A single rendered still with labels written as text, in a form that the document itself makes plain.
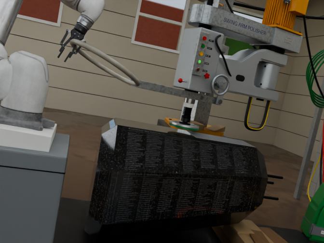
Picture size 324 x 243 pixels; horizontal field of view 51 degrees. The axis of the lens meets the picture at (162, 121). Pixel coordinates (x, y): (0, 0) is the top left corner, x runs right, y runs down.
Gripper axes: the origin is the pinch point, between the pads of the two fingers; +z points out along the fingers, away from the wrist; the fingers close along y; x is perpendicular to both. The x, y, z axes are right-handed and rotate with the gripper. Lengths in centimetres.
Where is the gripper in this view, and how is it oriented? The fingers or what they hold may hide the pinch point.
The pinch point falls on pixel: (64, 55)
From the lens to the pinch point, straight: 213.2
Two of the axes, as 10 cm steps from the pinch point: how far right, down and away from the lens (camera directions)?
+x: -2.6, -0.7, 9.6
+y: 8.2, 5.1, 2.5
